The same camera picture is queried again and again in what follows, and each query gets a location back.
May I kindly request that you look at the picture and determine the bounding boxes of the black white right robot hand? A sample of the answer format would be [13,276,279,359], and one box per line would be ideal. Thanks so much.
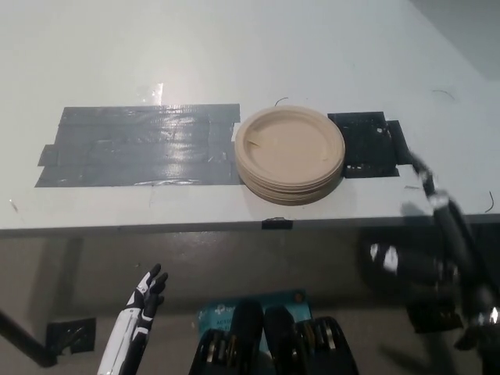
[362,150,500,325]

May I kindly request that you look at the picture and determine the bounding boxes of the black tape patch on table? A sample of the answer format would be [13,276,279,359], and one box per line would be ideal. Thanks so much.
[327,112,414,180]

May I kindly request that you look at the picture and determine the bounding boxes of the small black tape piece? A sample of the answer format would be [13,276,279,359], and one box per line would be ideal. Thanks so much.
[261,216,293,230]

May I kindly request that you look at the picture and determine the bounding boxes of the grey duct tape patch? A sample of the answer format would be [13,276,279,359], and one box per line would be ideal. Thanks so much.
[34,103,240,189]

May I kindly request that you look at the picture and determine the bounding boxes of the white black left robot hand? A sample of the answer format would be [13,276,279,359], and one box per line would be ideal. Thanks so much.
[97,263,170,375]

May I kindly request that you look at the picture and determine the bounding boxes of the stack of beige plates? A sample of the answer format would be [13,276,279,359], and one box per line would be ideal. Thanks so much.
[234,105,347,206]

